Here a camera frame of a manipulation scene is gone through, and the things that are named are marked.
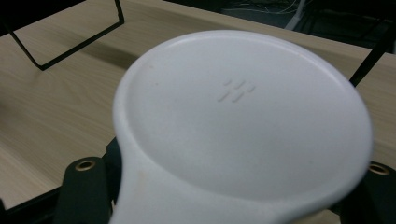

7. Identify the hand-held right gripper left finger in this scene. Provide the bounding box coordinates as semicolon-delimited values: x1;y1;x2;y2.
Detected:
51;156;123;224

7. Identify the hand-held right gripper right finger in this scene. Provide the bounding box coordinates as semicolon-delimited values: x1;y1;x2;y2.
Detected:
330;160;396;224

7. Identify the glass jar with white lid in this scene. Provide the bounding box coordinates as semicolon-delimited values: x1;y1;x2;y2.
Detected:
108;29;374;224

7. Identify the black shelf with metal legs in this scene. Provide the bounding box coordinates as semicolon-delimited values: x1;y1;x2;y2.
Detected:
0;0;396;89

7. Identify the white desk frame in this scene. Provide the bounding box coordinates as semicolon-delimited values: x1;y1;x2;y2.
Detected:
283;0;308;31

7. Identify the bundle of floor cables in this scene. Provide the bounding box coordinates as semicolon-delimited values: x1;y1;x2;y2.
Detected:
228;0;301;16

